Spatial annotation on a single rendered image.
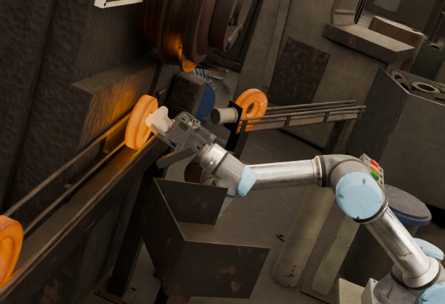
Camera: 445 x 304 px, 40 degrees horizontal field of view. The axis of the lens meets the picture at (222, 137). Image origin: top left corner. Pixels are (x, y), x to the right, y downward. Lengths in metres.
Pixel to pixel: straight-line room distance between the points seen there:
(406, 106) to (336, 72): 0.82
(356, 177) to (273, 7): 3.01
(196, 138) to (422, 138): 2.40
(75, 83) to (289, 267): 1.47
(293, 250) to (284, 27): 2.28
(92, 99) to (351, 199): 0.73
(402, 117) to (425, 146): 0.24
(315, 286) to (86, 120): 1.55
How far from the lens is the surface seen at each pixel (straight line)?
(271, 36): 4.55
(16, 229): 1.14
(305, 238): 2.56
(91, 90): 1.43
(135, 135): 1.62
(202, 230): 1.54
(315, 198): 2.49
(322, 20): 4.42
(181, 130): 1.62
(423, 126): 3.83
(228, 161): 1.62
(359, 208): 1.68
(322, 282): 2.70
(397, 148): 3.84
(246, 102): 2.25
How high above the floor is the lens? 1.33
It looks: 19 degrees down
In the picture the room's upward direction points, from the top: 20 degrees clockwise
